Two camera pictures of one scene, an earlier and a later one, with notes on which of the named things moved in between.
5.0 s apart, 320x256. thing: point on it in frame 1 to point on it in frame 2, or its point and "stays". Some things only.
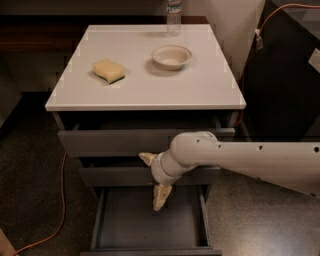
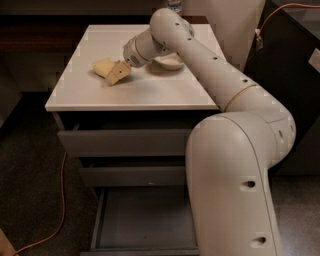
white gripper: [157, 169] to [131, 55]
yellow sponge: [108, 70] stays
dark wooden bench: [62, 34] stays
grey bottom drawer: [128, 225] stays
